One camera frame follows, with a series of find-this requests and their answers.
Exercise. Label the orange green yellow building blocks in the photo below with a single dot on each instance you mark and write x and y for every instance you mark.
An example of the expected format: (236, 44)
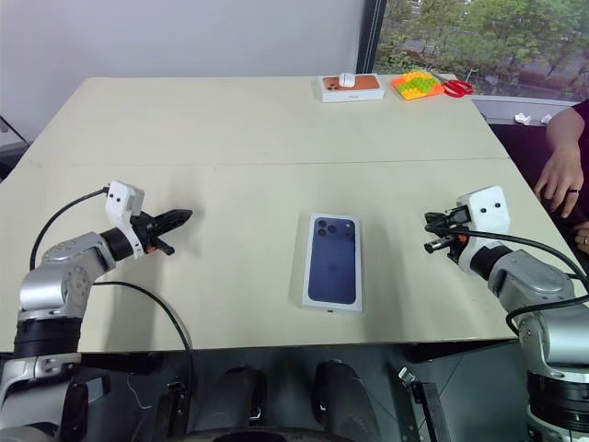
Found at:
(416, 85)

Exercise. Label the black seat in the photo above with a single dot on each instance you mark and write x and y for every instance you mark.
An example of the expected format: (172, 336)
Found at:
(515, 147)

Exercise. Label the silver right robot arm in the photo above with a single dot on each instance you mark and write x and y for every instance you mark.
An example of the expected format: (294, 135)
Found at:
(529, 276)

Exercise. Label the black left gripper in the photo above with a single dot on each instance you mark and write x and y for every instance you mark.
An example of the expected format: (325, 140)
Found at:
(149, 241)

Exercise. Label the white box lid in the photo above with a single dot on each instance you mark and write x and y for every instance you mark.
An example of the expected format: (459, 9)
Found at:
(332, 262)

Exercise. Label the dark rounded shape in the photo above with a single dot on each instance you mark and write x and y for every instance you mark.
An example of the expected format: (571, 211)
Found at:
(241, 398)
(340, 398)

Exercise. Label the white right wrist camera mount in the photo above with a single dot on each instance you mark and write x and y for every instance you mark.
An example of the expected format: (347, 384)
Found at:
(488, 207)

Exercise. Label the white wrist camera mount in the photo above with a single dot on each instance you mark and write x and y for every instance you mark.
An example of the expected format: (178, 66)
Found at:
(120, 200)
(488, 207)

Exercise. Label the black metal bracket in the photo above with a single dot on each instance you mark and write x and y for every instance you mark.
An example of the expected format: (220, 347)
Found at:
(172, 405)
(423, 400)

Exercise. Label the person's right hand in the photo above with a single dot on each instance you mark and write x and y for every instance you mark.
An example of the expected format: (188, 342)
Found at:
(561, 182)

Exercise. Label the crumpled white paper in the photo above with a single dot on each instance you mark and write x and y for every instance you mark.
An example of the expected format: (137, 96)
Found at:
(522, 118)
(546, 118)

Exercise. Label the person's left hand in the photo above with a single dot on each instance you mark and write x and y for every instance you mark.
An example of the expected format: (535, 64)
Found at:
(584, 239)

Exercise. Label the orange print phone box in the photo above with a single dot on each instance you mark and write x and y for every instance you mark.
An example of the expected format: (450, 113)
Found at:
(356, 96)

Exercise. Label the white window sill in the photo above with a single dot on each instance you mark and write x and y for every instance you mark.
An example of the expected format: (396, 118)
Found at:
(506, 105)

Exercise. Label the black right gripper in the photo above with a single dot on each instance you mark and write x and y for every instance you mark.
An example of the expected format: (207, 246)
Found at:
(448, 246)

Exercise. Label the black window frame post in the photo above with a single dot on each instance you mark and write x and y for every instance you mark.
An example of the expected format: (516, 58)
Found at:
(372, 37)

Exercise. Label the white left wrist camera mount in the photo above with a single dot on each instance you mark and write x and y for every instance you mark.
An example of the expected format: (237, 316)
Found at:
(120, 200)

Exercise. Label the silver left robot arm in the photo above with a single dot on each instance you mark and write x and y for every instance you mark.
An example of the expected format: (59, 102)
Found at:
(55, 285)

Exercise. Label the white earbuds case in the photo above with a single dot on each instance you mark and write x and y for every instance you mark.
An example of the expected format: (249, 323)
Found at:
(346, 79)

